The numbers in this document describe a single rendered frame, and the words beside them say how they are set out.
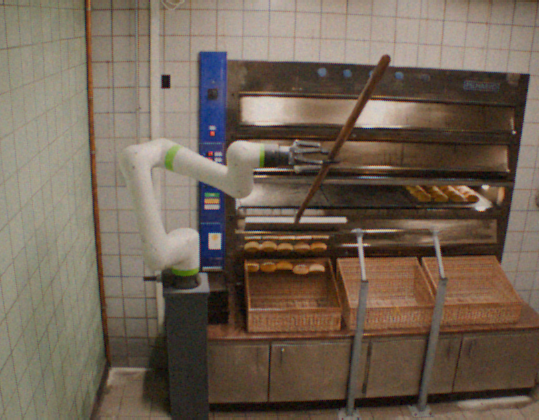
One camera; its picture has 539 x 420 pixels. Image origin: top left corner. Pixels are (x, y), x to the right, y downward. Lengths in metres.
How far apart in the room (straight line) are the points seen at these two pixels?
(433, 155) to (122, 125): 1.96
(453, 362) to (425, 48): 1.97
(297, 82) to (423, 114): 0.82
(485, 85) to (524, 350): 1.73
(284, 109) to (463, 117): 1.16
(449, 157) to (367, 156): 0.56
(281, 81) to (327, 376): 1.80
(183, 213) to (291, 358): 1.11
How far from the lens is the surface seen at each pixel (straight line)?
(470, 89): 3.93
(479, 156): 4.04
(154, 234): 2.45
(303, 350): 3.58
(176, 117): 3.61
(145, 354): 4.22
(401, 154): 3.83
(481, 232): 4.21
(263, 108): 3.61
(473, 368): 4.01
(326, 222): 3.30
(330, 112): 3.66
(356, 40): 3.65
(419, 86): 3.80
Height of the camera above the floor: 2.35
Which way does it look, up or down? 19 degrees down
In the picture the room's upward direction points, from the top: 2 degrees clockwise
